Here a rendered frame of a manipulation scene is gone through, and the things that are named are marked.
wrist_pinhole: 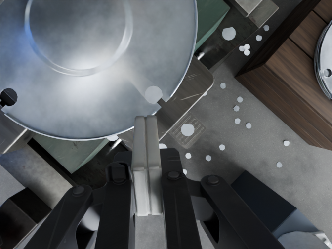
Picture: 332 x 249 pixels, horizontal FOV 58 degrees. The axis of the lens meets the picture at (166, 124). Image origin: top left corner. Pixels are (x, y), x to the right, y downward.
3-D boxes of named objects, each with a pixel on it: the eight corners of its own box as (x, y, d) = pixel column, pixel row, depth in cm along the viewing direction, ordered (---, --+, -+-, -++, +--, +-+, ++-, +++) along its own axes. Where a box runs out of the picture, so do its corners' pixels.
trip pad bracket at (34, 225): (74, 189, 64) (35, 226, 45) (43, 222, 65) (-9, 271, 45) (53, 171, 64) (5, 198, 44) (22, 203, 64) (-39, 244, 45)
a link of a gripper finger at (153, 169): (145, 168, 15) (161, 167, 15) (145, 114, 21) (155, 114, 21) (149, 216, 16) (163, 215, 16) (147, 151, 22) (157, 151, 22)
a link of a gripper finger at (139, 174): (149, 216, 16) (135, 218, 16) (147, 151, 22) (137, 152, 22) (145, 168, 15) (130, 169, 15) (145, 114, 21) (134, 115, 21)
